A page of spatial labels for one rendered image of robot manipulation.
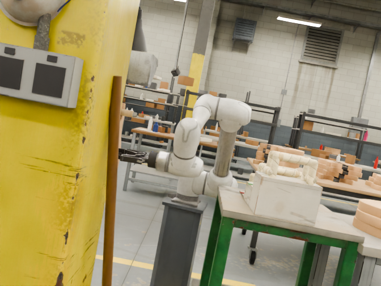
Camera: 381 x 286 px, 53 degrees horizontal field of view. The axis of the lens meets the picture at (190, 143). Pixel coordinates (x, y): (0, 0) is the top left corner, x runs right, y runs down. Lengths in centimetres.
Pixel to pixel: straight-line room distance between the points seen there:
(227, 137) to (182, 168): 62
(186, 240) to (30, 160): 193
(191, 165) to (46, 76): 112
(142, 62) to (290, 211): 91
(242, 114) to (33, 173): 155
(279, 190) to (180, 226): 103
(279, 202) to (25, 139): 120
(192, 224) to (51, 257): 183
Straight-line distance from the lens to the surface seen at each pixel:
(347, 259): 186
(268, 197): 169
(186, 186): 255
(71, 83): 68
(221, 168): 242
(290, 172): 187
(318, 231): 177
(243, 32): 1256
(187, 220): 255
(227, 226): 171
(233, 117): 214
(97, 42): 71
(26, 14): 73
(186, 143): 162
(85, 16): 73
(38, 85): 69
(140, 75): 170
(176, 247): 261
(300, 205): 173
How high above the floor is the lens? 132
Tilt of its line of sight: 5 degrees down
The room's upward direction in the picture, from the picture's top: 11 degrees clockwise
